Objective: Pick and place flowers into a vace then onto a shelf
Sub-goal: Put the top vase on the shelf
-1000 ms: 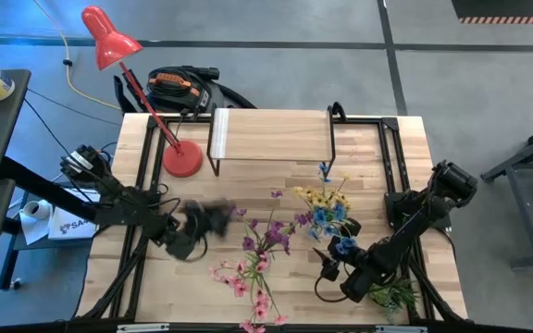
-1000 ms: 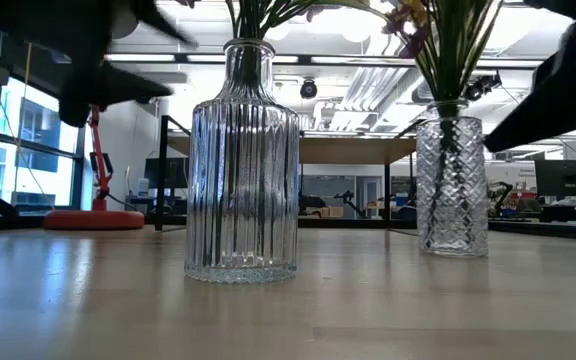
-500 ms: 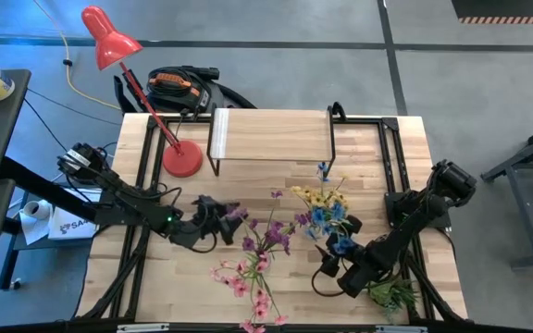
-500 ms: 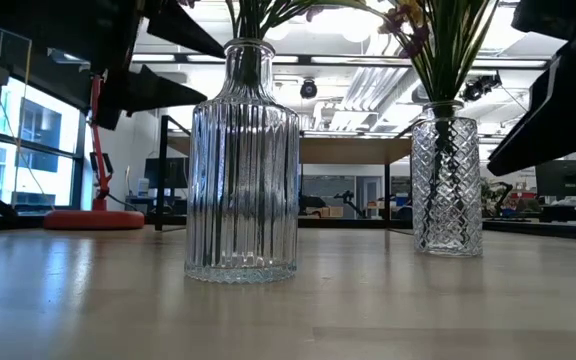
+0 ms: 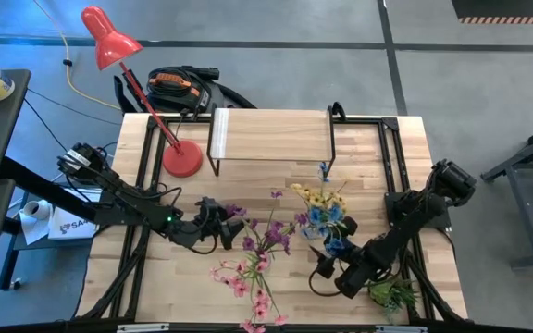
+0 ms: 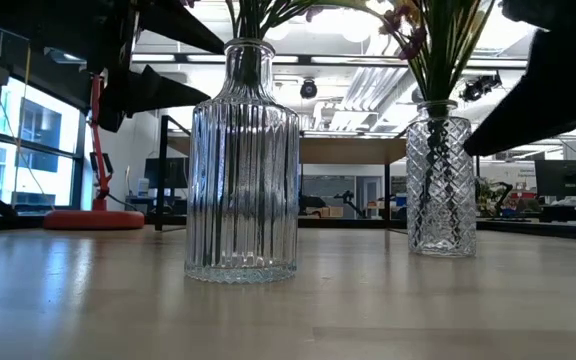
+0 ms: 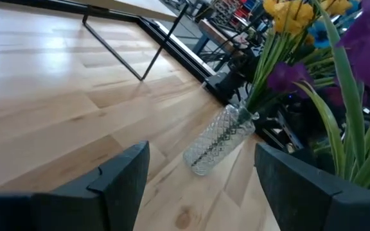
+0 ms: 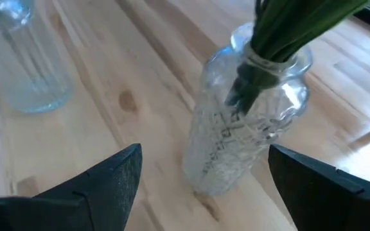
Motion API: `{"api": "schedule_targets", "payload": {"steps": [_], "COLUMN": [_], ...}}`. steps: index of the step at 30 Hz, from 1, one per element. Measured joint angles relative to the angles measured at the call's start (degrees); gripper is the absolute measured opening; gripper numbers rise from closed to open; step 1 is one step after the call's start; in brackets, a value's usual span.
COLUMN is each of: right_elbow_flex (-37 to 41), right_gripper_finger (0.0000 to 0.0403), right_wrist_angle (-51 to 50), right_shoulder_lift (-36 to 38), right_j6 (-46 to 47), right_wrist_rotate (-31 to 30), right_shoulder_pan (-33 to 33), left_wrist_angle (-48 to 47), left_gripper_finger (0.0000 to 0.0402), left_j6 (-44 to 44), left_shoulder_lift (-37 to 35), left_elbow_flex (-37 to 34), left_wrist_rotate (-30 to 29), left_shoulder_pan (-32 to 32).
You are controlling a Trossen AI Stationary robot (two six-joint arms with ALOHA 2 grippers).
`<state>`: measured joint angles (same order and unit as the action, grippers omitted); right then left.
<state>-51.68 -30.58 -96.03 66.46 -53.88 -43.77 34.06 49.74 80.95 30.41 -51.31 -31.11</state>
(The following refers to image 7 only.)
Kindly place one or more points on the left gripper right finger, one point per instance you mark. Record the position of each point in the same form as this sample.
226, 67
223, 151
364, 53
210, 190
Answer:
300, 199

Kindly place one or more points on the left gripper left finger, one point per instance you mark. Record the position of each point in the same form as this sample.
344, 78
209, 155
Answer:
75, 208

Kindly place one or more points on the diamond-cut clear glass vase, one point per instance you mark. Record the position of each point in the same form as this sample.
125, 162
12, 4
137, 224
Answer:
218, 141

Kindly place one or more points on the blue artificial flower bunch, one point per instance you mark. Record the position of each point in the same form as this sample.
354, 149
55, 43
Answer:
318, 33

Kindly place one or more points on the yellow artificial flower bunch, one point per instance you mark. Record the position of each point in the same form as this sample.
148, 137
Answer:
292, 16

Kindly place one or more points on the wooden shelf with black legs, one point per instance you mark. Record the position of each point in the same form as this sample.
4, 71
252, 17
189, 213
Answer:
146, 6

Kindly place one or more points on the wooden table with blue legs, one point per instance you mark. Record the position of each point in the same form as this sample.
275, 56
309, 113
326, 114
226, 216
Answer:
210, 35

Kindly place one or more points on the red blue parts bin rack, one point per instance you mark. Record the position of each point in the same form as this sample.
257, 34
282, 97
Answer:
236, 9

